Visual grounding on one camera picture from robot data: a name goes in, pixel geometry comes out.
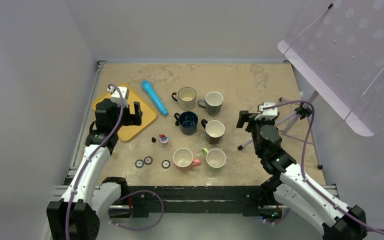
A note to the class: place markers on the black mug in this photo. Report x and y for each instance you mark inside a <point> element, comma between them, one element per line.
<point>214,131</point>

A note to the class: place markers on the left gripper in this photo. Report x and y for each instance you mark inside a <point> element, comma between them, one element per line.
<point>132,119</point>

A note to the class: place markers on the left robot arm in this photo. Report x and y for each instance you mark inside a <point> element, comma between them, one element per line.
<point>76,215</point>

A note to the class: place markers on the cream white mug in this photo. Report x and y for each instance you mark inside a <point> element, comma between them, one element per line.
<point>186,98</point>

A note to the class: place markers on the right round token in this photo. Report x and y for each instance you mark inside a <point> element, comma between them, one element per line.
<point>165,164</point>

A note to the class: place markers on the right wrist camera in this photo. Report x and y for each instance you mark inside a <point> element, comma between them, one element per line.
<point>267,111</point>

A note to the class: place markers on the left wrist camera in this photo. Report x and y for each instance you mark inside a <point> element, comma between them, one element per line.
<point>119,95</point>

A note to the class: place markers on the black base bar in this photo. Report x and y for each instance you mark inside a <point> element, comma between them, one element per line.
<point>246,200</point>

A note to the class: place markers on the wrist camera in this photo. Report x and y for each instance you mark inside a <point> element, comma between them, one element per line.
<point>267,111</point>
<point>119,95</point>

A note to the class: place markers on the pink mug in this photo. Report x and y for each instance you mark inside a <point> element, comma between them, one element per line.
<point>184,159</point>

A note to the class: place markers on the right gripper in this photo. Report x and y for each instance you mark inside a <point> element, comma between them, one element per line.
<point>244,117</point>

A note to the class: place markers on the light green mug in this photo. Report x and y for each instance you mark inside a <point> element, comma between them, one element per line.
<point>215,158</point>

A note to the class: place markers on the yellow tray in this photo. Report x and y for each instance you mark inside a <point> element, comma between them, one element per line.
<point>98,130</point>

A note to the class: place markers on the blue plastic tube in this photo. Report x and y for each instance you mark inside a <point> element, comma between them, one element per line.
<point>148,88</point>

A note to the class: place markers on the grey mug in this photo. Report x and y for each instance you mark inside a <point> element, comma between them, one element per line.
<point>212,103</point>

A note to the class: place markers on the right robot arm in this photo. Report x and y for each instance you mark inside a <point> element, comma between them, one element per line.
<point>292,187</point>

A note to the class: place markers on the dark blue mug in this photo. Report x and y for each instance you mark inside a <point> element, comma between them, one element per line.
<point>187,121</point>

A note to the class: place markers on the translucent perforated panel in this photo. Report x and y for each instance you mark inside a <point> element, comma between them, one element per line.
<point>338,46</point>

